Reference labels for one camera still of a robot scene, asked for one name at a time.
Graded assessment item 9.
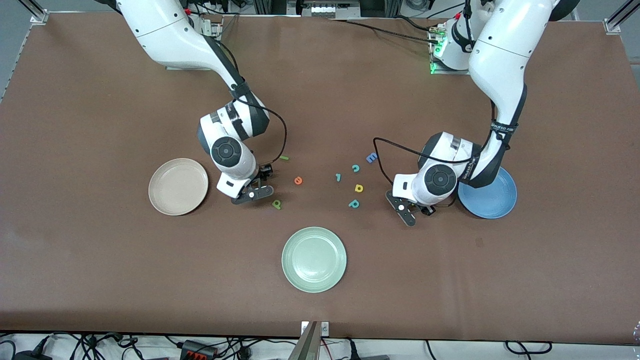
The blue plate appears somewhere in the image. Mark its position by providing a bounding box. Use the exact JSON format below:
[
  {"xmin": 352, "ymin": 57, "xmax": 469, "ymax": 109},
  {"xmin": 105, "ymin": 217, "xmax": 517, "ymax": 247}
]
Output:
[{"xmin": 457, "ymin": 166, "xmax": 518, "ymax": 220}]

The beige brown plate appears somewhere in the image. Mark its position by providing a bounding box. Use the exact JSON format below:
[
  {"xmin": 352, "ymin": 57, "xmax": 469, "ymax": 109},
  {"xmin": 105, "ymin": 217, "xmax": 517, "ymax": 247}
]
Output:
[{"xmin": 148, "ymin": 158, "xmax": 209, "ymax": 217}]

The pale green plate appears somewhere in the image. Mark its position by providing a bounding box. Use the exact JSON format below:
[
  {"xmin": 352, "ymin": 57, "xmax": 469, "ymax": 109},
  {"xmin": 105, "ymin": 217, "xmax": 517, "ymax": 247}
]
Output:
[{"xmin": 281, "ymin": 226, "xmax": 348, "ymax": 294}]

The grey metal box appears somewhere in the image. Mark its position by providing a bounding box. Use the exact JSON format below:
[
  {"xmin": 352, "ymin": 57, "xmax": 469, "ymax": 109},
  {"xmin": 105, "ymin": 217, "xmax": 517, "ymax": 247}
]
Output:
[{"xmin": 299, "ymin": 0, "xmax": 362, "ymax": 20}]

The black power strip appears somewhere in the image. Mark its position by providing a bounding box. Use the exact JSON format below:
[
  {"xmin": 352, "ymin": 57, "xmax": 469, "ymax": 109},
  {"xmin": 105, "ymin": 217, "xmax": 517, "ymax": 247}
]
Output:
[{"xmin": 180, "ymin": 339, "xmax": 219, "ymax": 359}]

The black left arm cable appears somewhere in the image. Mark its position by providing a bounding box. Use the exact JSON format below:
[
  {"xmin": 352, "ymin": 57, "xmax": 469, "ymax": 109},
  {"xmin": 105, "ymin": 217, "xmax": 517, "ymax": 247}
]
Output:
[{"xmin": 372, "ymin": 137, "xmax": 501, "ymax": 187}]

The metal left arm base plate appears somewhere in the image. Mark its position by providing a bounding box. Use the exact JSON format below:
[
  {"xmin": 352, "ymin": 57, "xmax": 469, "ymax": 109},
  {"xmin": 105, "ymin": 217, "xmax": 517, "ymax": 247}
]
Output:
[{"xmin": 429, "ymin": 25, "xmax": 473, "ymax": 76}]

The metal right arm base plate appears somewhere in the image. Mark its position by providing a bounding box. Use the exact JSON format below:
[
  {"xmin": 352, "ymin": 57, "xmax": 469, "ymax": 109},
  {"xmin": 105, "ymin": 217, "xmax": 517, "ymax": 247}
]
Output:
[{"xmin": 167, "ymin": 14, "xmax": 224, "ymax": 71}]

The black looped cable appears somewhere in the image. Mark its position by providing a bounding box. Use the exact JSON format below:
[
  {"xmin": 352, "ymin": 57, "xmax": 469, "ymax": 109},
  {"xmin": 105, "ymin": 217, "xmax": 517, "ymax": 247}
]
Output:
[{"xmin": 504, "ymin": 340, "xmax": 554, "ymax": 356}]

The aluminium frame profile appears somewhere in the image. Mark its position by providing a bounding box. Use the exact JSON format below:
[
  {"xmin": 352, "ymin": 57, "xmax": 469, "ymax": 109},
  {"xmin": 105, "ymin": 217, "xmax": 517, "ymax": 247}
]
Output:
[{"xmin": 253, "ymin": 0, "xmax": 300, "ymax": 15}]

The grey metal camera pole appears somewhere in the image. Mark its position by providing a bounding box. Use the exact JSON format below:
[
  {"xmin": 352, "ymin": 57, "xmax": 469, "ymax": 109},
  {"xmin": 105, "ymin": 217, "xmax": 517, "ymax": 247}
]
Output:
[{"xmin": 288, "ymin": 321, "xmax": 321, "ymax": 360}]

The black table cable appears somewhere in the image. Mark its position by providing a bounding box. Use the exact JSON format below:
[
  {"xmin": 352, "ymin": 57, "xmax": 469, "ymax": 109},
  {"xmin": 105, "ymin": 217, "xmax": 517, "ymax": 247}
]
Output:
[
  {"xmin": 392, "ymin": 14, "xmax": 437, "ymax": 33},
  {"xmin": 344, "ymin": 19, "xmax": 441, "ymax": 45}
]

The black cable bundle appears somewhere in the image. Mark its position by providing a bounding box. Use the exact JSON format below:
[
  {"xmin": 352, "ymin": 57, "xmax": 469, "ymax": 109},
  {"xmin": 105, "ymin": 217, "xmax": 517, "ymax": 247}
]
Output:
[{"xmin": 37, "ymin": 332, "xmax": 141, "ymax": 360}]

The aluminium corner post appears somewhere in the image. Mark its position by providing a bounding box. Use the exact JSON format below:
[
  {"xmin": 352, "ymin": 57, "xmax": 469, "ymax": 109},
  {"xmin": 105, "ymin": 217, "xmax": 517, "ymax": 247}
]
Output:
[
  {"xmin": 602, "ymin": 0, "xmax": 640, "ymax": 35},
  {"xmin": 17, "ymin": 0, "xmax": 50, "ymax": 25}
]

